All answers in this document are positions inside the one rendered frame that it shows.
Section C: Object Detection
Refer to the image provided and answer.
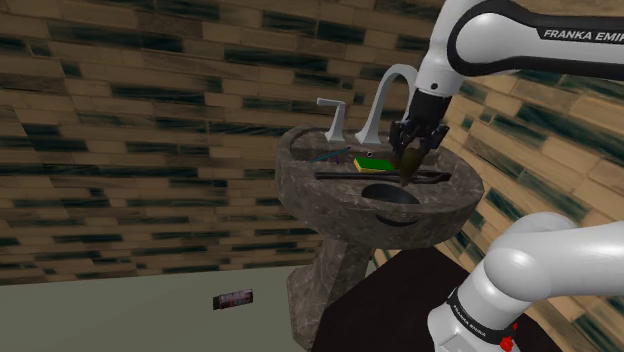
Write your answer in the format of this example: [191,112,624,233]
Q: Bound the dark maroon robot stand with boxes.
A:
[310,245,564,352]

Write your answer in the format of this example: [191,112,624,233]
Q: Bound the brown marble pedestal sink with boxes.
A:
[274,124,486,352]

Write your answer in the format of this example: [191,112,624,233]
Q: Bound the long dark brown stick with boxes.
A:
[313,170,453,186]

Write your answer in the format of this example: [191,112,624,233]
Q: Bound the silver faucet handle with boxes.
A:
[316,97,348,144]

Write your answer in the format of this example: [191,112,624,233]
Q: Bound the silver curved faucet spout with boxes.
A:
[354,63,420,146]

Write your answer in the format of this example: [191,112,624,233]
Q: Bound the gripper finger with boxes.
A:
[388,120,414,160]
[420,123,450,155]

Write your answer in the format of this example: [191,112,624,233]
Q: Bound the green and yellow sponge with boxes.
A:
[353,155,398,175]

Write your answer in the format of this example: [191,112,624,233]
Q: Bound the dark brown tapered object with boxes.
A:
[397,145,429,187]

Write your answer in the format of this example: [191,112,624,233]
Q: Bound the small dark printed box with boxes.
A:
[212,288,255,312]

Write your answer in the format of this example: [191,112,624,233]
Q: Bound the teal pen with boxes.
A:
[309,146,353,164]

